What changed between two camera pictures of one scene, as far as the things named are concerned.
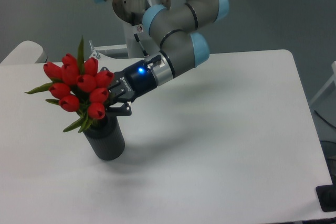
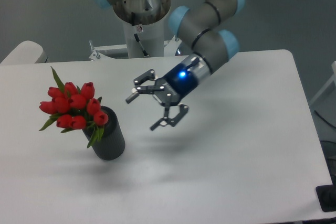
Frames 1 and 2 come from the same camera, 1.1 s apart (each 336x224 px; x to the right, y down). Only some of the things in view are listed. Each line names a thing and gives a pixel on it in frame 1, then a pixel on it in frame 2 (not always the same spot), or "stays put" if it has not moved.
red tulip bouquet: x=77 y=86 to x=72 y=107
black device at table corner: x=326 y=196 stays put
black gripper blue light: x=127 y=84 to x=179 y=82
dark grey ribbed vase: x=105 y=138 stays put
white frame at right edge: x=332 y=78 stays put
